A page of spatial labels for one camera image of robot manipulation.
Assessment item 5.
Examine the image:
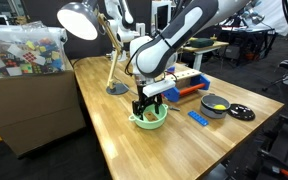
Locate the black equipment rack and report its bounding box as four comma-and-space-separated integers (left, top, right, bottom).
221, 26, 279, 66

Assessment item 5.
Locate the blue studded toy plate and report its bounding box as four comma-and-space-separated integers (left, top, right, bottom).
187, 110, 210, 127

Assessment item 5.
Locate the yellow toy lemon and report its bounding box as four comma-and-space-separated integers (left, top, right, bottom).
213, 104, 228, 111

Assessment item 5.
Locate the white Franka robot in background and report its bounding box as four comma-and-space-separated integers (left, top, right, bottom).
103, 0, 142, 63

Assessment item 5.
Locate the black breadboard cart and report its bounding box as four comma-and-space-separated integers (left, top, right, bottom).
247, 111, 288, 180

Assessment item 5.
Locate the grey toy cooking pot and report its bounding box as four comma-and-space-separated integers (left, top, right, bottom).
200, 93, 232, 120

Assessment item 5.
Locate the white-framed monitor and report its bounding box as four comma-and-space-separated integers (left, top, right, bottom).
150, 1, 174, 33

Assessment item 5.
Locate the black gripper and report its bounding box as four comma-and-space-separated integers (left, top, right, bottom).
132, 84, 163, 121

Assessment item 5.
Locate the clear bin of puzzle cubes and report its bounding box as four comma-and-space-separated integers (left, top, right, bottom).
0, 22, 67, 80

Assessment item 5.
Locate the black pot lid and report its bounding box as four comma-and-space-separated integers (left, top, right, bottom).
227, 103, 256, 122

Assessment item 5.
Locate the wooden side table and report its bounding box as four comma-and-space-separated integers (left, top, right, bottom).
177, 39, 230, 72

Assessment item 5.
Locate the large cardboard box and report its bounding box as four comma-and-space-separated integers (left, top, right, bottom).
0, 69, 87, 158

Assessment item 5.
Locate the light-green plastic bowl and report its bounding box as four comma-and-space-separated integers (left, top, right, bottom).
128, 103, 169, 131

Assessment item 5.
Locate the blue and wood toy workbench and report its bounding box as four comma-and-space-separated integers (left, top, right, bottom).
162, 68, 211, 103

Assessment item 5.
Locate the wooden block with two holes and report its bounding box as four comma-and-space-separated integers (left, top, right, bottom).
144, 111, 159, 122

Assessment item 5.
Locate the dark green case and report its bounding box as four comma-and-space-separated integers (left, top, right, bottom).
188, 37, 215, 49

